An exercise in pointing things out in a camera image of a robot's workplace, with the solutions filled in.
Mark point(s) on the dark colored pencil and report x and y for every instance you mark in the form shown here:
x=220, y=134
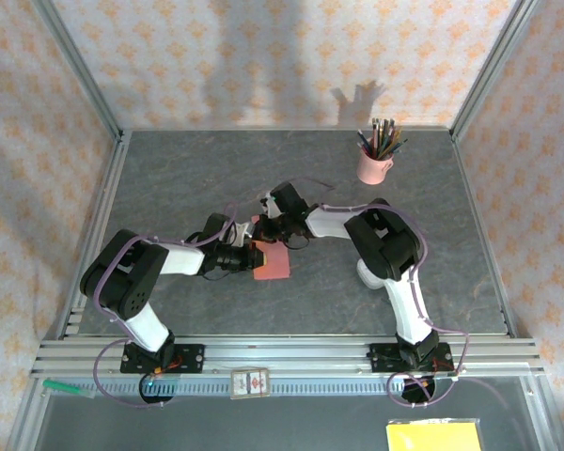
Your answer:
x=388, y=136
x=398, y=146
x=381, y=136

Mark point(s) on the pink pencil cup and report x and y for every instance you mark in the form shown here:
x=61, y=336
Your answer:
x=373, y=169

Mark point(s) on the red colored pencil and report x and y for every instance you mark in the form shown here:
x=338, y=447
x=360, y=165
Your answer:
x=364, y=143

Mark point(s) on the beige tipped pencil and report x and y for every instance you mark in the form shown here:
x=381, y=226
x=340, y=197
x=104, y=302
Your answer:
x=375, y=136

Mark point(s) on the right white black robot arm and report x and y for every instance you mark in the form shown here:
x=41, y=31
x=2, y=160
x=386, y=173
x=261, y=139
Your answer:
x=404, y=300

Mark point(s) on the yellow paper pack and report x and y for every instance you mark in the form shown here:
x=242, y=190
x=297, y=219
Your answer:
x=432, y=437

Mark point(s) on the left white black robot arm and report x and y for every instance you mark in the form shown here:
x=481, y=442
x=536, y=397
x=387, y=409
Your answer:
x=141, y=329

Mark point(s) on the aluminium frame post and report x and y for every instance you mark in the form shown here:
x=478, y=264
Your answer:
x=85, y=75
x=490, y=70

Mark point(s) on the green marker pen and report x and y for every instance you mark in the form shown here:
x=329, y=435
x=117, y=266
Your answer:
x=63, y=386

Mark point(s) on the yellow colored pencil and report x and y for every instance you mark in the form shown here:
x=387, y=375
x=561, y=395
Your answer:
x=391, y=141

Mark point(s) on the lower aluminium frame bar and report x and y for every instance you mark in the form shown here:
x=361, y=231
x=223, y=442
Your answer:
x=540, y=418
x=26, y=418

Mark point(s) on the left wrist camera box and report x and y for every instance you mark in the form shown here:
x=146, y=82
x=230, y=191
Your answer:
x=243, y=233

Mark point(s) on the pink square paper sheet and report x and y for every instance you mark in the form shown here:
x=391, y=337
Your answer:
x=277, y=263

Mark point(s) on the small playing card box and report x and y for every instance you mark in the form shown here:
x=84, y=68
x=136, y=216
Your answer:
x=249, y=384

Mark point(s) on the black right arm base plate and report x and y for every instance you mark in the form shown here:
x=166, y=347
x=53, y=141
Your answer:
x=380, y=359

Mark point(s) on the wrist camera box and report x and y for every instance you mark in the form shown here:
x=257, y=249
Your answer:
x=243, y=233
x=267, y=204

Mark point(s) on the aluminium table side rail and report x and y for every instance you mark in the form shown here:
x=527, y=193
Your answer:
x=483, y=235
x=97, y=235

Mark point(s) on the thin aluminium table rail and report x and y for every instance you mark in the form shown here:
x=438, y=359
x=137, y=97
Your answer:
x=263, y=128

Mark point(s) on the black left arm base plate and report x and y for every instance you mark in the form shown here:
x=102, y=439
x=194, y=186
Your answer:
x=192, y=359

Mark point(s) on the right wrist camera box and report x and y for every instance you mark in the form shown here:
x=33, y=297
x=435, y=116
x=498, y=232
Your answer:
x=267, y=204

